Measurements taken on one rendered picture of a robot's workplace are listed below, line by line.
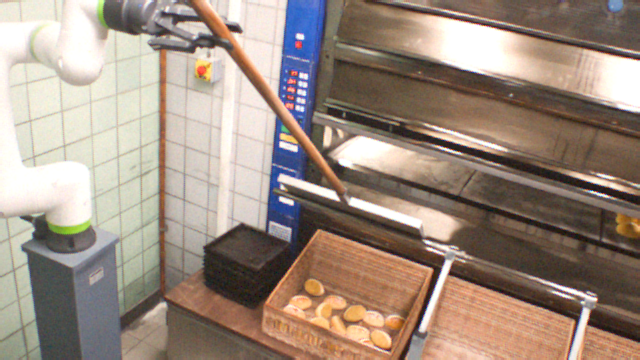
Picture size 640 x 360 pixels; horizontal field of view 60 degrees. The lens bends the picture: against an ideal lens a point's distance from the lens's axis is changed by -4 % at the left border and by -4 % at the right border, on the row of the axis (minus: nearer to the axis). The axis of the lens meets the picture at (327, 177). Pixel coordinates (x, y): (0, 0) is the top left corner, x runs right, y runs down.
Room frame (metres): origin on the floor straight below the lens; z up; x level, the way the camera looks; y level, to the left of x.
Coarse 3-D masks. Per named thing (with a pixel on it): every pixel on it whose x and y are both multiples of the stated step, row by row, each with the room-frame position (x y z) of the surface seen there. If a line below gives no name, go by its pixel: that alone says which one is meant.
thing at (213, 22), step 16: (192, 0) 0.98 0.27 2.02; (208, 16) 1.02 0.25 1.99; (224, 32) 1.06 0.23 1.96; (224, 48) 1.09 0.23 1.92; (240, 48) 1.12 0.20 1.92; (240, 64) 1.13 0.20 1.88; (256, 80) 1.18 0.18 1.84; (272, 96) 1.25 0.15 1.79; (288, 112) 1.33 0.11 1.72; (288, 128) 1.35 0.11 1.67; (304, 144) 1.43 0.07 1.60; (320, 160) 1.53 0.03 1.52
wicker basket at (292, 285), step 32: (320, 256) 2.23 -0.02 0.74; (352, 256) 2.19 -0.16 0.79; (384, 256) 2.15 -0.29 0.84; (288, 288) 2.03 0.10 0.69; (352, 288) 2.14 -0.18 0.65; (384, 288) 2.10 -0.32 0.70; (288, 320) 1.81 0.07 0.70; (416, 320) 1.99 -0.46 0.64; (320, 352) 1.75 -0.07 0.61; (384, 352) 1.66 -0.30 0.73
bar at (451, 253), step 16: (288, 192) 1.98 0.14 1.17; (320, 208) 1.91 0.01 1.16; (336, 208) 1.90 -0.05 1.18; (368, 224) 1.83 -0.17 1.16; (384, 224) 1.83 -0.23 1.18; (416, 240) 1.76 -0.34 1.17; (448, 256) 1.71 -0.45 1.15; (464, 256) 1.69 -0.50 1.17; (512, 272) 1.63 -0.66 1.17; (560, 288) 1.57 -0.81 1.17; (432, 304) 1.59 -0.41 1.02; (592, 304) 1.51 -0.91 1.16; (416, 336) 1.51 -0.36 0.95; (576, 336) 1.45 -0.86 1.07; (416, 352) 1.50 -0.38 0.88; (576, 352) 1.42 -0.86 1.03
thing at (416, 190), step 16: (336, 160) 2.33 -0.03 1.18; (352, 176) 2.27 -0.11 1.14; (368, 176) 2.24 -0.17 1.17; (384, 176) 2.23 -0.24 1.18; (416, 192) 2.16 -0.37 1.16; (432, 192) 2.14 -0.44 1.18; (448, 192) 2.16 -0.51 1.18; (464, 208) 2.07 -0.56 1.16; (480, 208) 2.05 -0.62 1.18; (496, 208) 2.07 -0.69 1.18; (512, 224) 2.00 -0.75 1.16; (528, 224) 1.97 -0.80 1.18; (544, 224) 1.99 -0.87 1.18; (560, 240) 1.92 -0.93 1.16; (576, 240) 1.90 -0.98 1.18; (592, 240) 1.91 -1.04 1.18; (608, 256) 1.85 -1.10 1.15; (624, 256) 1.83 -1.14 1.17
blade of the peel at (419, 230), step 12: (288, 180) 1.90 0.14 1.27; (300, 192) 1.93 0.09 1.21; (312, 192) 1.85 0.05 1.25; (324, 192) 1.84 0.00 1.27; (336, 204) 1.86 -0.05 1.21; (348, 204) 1.79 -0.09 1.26; (360, 204) 1.78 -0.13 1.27; (372, 204) 1.78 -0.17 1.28; (372, 216) 1.80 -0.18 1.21; (384, 216) 1.74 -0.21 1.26; (396, 216) 1.73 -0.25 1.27; (372, 228) 1.99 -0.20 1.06; (408, 228) 1.75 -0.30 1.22; (420, 228) 1.71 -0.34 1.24
